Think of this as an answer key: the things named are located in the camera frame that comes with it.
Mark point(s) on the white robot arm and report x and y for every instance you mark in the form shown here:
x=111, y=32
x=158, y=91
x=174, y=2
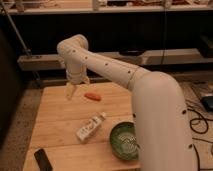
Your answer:
x=158, y=106

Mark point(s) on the green bowl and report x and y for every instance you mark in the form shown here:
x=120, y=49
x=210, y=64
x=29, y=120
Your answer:
x=123, y=141

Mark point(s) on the orange carrot toy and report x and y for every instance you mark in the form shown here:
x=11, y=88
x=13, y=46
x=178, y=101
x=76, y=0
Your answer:
x=93, y=96

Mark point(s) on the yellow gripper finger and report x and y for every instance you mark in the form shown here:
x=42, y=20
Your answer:
x=70, y=90

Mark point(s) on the upper wooden shelf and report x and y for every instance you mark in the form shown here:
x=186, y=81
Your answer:
x=101, y=6

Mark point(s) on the long grey shelf beam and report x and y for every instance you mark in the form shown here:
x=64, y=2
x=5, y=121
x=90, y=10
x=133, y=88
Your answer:
x=151, y=57

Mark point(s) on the metal diagonal pole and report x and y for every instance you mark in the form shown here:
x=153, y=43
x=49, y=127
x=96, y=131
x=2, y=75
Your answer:
x=26, y=50

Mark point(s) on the black phone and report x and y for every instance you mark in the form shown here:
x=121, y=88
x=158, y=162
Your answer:
x=42, y=160

